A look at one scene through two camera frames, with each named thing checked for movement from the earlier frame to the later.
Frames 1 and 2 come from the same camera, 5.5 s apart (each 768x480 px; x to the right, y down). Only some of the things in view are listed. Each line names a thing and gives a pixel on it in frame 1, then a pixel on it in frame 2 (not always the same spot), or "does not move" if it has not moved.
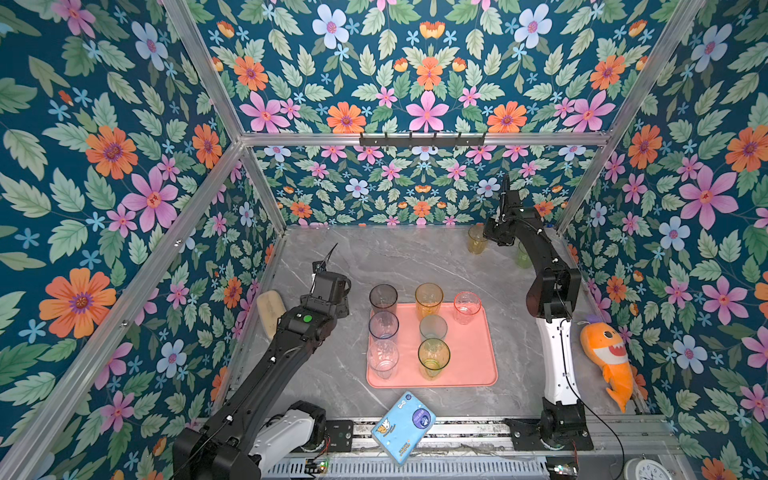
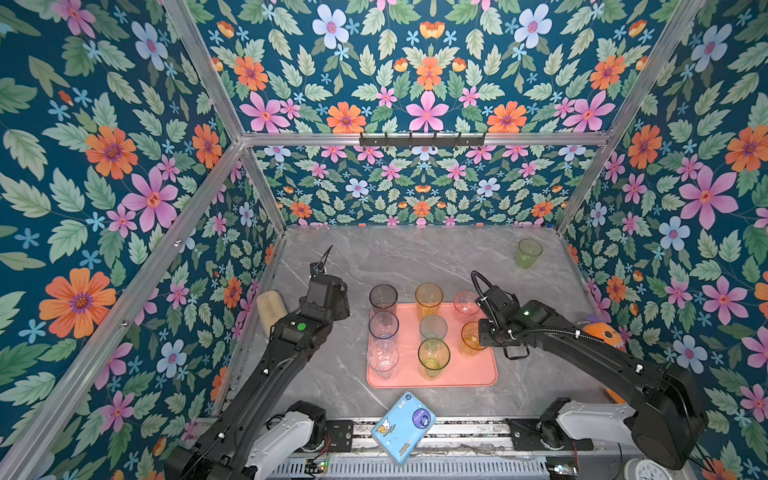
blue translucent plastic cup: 383,324 does not move
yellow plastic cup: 428,299 does not move
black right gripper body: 495,230 → 491,334
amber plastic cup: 476,242 → 471,339
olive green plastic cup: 433,356 does not move
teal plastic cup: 433,326 does not move
